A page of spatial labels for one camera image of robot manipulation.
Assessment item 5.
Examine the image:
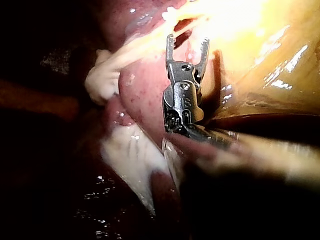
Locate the right arm instrument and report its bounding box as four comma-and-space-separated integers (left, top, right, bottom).
162, 60, 205, 138

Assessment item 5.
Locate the right arm instrument jaw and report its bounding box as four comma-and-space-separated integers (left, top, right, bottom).
193, 37, 211, 77
165, 33, 176, 66

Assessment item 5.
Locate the thin tube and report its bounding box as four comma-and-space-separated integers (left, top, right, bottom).
113, 14, 208, 71
172, 21, 201, 41

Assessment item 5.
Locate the white clip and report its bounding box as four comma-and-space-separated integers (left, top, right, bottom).
161, 6, 182, 22

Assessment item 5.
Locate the dark red liver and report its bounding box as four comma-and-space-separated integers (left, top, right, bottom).
94, 0, 226, 218

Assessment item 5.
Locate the gallbladder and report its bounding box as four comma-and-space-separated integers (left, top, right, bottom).
189, 0, 320, 121

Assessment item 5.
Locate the pale fatty tissue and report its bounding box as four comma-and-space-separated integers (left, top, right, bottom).
84, 48, 126, 106
99, 124, 181, 216

